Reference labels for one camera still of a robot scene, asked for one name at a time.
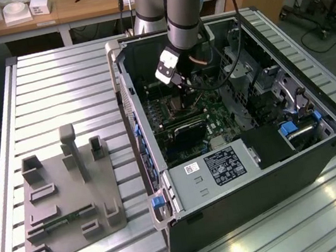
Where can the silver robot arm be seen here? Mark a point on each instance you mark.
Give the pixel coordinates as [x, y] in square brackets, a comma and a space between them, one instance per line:
[181, 18]

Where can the CPU socket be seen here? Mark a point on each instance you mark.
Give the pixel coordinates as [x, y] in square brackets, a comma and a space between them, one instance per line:
[173, 107]

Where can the metal drive cage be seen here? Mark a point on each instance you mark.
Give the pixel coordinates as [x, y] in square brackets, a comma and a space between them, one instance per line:
[242, 72]

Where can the green motherboard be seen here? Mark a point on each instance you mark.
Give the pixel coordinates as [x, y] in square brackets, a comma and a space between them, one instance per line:
[218, 118]

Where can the black graphics card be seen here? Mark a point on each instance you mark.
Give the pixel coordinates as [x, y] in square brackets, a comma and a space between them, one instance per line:
[188, 135]

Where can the silver chipset heatsink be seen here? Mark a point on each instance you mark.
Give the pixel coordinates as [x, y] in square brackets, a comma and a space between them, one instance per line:
[219, 140]

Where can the wooden desk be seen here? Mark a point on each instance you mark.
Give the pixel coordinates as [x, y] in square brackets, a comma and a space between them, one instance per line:
[88, 7]

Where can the silver power supply unit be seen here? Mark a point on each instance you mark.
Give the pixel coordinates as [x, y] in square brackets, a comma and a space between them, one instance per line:
[194, 189]

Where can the blue disk carrier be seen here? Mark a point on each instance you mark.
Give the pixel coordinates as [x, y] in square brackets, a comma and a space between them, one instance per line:
[288, 130]

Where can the blue case latch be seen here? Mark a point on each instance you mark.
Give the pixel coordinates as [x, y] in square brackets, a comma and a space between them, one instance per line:
[157, 202]

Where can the small blue clip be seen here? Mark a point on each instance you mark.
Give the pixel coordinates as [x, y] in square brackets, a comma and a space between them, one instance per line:
[317, 116]

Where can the black open PC case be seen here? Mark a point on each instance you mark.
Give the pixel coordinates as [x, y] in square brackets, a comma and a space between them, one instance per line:
[248, 209]

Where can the white printed box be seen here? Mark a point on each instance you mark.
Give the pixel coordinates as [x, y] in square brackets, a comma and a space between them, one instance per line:
[40, 5]

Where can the grey parts rack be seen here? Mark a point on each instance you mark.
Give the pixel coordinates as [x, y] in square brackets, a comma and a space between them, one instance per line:
[66, 193]

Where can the white block with round recess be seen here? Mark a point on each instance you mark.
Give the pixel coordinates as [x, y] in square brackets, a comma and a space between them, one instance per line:
[17, 14]

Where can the green RAM stick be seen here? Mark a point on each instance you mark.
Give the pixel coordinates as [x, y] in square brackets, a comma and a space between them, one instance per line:
[70, 217]

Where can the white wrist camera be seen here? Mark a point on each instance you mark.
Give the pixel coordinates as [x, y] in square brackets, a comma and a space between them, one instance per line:
[167, 67]

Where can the black plastic duct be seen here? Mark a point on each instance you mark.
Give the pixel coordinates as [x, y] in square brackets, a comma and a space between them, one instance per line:
[267, 145]

